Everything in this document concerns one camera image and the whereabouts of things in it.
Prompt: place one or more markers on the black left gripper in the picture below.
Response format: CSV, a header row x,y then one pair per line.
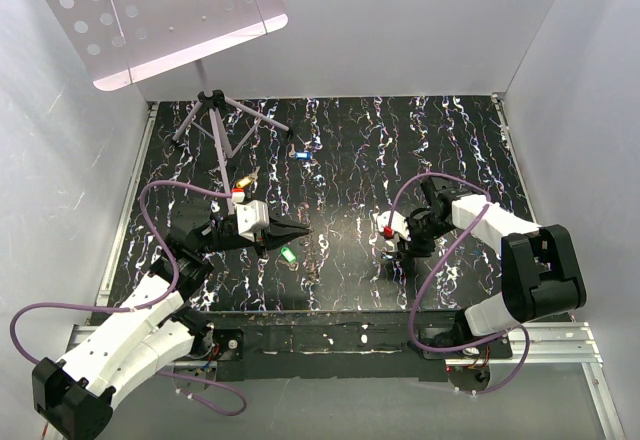
x,y
279,233

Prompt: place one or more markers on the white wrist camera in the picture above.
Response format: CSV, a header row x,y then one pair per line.
x,y
392,227
252,215

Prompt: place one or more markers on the key with yellow tag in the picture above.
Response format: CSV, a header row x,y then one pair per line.
x,y
247,180

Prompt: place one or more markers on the key with green tag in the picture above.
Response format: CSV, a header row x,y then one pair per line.
x,y
289,258

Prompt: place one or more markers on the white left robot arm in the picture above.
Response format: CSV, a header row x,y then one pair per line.
x,y
78,393

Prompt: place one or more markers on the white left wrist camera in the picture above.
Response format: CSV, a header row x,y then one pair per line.
x,y
252,215

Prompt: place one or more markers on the aluminium front rail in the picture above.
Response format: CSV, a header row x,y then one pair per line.
x,y
552,386

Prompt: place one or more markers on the key with blue tag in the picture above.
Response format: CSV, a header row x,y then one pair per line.
x,y
296,154

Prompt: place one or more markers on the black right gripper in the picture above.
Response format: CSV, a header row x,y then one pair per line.
x,y
414,247

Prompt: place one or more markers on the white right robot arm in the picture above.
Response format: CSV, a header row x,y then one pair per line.
x,y
540,274

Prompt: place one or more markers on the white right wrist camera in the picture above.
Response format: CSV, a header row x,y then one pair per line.
x,y
392,227

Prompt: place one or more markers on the white perforated music stand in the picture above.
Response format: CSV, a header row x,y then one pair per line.
x,y
124,42

